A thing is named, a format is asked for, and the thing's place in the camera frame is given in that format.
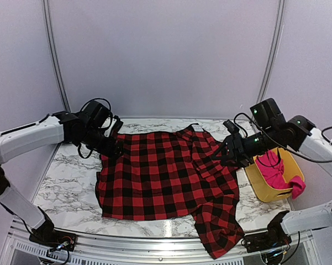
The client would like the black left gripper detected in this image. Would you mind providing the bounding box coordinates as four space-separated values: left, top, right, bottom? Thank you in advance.
76 127 124 160

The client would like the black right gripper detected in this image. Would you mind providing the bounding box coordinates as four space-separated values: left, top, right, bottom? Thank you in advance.
212 125 280 167

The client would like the red black plaid shirt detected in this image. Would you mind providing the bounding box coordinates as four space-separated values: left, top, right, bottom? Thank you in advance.
95 124 244 259

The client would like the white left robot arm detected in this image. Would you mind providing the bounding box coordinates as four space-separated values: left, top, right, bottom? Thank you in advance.
0 98 123 246

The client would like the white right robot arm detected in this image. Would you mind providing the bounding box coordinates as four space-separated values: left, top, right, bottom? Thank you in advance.
211 98 332 247

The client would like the yellow laundry basket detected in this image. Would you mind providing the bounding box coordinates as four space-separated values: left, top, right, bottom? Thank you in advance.
245 148 306 203

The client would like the pink garment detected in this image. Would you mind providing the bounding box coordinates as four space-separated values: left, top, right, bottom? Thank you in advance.
255 148 306 199

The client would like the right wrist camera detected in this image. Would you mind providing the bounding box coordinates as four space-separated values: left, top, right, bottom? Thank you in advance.
223 119 240 135

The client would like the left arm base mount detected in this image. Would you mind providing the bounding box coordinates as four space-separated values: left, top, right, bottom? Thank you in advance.
29 229 77 251

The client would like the aluminium front rail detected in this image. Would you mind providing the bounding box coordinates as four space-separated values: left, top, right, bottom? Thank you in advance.
0 219 321 264

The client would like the right corner wall post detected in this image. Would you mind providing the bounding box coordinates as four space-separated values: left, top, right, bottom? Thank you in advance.
256 0 286 103

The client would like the corner wall post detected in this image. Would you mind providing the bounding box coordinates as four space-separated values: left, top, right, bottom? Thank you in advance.
41 0 71 111
256 0 286 103

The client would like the left corner wall post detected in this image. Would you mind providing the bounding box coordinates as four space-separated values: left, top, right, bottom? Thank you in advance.
41 0 71 111

